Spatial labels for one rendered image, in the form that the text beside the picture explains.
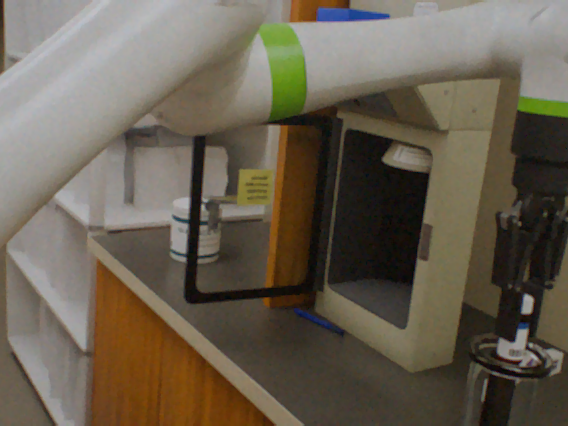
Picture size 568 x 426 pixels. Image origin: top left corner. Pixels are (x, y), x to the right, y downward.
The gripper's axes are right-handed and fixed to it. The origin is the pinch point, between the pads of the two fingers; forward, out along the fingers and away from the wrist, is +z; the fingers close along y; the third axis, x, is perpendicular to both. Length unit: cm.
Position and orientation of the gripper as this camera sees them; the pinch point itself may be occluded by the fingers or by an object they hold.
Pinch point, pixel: (518, 312)
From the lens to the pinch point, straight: 97.4
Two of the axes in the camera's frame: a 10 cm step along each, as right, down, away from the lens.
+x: -5.5, -2.5, 7.9
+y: 8.3, -0.6, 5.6
